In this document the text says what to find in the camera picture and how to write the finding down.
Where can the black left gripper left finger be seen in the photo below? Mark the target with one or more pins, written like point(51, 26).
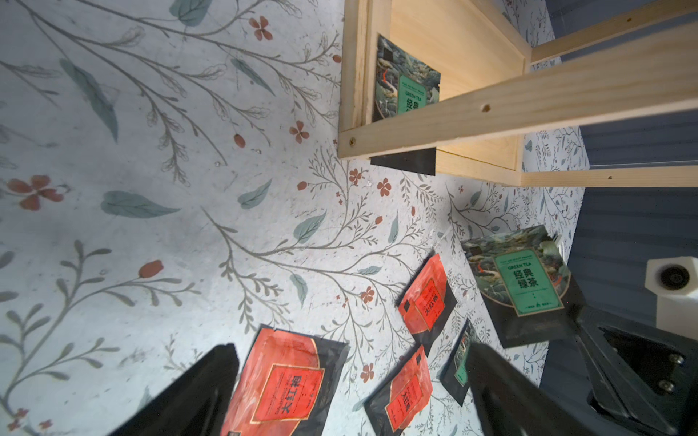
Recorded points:
point(194, 404)

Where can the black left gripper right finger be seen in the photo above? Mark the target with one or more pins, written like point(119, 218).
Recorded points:
point(507, 403)

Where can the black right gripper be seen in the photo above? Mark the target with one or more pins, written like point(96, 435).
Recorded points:
point(638, 381)

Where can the red tea bag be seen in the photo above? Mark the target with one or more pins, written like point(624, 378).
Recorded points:
point(286, 386)
point(428, 303)
point(396, 403)

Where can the green tea bag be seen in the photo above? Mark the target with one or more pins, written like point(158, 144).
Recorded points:
point(403, 83)
point(528, 289)
point(454, 377)

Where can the wooden two-tier shelf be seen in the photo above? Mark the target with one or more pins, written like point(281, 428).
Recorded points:
point(497, 87)

